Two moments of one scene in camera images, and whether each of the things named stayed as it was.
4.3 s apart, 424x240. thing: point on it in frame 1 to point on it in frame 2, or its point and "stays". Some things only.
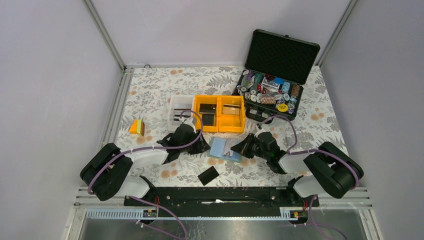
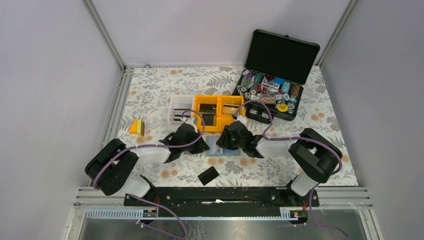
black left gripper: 201,146 stays
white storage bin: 179,106 stays
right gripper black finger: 247,146 to 224,140
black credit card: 208,175 stays
